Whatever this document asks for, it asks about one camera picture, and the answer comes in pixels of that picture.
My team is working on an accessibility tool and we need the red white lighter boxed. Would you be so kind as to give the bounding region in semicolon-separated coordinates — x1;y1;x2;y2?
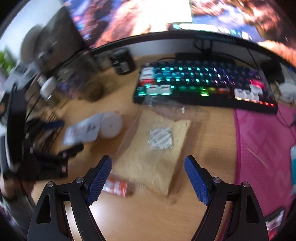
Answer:
102;175;133;197

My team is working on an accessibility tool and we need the small white round packet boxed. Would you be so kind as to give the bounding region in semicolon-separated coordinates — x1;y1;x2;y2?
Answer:
63;111;123;146

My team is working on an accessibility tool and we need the bagged bread slice with desiccant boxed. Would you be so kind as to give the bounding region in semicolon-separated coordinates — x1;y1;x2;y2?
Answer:
112;96;205;197

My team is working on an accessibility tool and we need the person's left hand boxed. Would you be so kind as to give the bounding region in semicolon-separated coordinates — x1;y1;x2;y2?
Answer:
1;175;35;199

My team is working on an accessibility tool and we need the white lid glass jar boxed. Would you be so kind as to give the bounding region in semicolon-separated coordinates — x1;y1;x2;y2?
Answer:
37;75;57;100

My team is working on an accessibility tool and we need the clear glass tea jar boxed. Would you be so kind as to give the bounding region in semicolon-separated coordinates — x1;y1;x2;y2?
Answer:
69;51;103;102

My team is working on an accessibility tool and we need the pink desk mat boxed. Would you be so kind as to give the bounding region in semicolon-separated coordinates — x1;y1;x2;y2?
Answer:
233;101;296;241

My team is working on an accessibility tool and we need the round white desk lamp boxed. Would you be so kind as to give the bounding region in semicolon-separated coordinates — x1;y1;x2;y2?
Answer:
20;25;43;64

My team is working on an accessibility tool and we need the smartphone on mat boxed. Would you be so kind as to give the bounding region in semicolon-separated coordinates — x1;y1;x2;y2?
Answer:
265;207;285;240

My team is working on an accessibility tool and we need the dark acrylic cosmetic cabinet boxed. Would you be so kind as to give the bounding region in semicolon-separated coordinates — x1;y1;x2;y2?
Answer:
35;7;88;74

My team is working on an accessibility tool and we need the teal white tissue packet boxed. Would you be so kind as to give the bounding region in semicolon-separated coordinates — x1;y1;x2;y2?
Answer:
290;146;296;195

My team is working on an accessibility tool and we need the RGB mechanical keyboard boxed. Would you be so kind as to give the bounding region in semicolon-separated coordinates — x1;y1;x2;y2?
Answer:
133;59;278;114

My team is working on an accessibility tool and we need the small black jar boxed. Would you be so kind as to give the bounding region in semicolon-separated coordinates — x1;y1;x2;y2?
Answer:
109;48;135;75

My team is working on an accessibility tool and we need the curved computer monitor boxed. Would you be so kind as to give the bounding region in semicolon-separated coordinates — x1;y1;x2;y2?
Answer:
63;1;295;64

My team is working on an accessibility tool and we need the black wire basket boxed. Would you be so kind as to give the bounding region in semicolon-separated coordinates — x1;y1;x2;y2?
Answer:
23;74;67;154

